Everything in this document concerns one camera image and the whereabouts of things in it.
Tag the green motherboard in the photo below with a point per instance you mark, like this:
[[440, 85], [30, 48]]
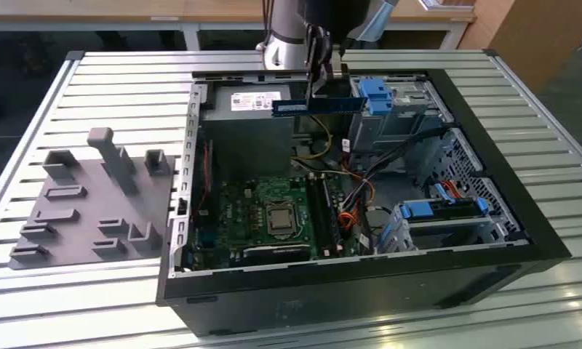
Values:
[[233, 225]]

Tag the blue disk carrier upright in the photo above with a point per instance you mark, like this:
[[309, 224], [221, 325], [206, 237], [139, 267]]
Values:
[[376, 96]]

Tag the metal drive cage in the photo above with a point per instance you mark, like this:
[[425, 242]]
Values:
[[399, 123]]

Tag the metal disk bay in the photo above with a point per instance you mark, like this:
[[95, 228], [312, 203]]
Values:
[[467, 232]]

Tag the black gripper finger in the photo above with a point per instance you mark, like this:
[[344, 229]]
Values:
[[318, 58]]

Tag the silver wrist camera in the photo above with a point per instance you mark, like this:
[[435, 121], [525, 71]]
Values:
[[340, 62]]

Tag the grey power supply unit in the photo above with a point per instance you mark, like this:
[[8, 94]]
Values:
[[242, 145]]

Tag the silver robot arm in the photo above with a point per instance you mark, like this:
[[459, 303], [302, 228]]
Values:
[[286, 36]]

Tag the silver CPU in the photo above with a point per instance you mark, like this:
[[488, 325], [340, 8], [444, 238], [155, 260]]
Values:
[[281, 220]]

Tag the black graphics card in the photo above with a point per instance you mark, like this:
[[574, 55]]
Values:
[[277, 252]]

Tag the hard disk in blue carrier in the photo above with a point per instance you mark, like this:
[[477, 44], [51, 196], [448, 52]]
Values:
[[447, 210]]

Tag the blue RAM stick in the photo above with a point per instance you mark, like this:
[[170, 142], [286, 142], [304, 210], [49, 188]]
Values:
[[292, 108]]

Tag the wooden cabinet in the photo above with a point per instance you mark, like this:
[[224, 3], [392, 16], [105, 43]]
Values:
[[539, 36]]

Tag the installed RAM stick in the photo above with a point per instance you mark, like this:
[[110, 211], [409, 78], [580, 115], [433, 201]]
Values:
[[332, 214]]

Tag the CPU socket metal frame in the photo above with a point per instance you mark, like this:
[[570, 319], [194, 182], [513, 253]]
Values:
[[277, 204]]

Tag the wooden desk white frame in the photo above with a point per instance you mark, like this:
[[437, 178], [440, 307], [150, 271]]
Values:
[[126, 9]]

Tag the black open PC case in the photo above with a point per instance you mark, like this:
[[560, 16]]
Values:
[[321, 291]]

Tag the grey plastic parts rack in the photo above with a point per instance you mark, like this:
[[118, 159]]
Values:
[[78, 218]]

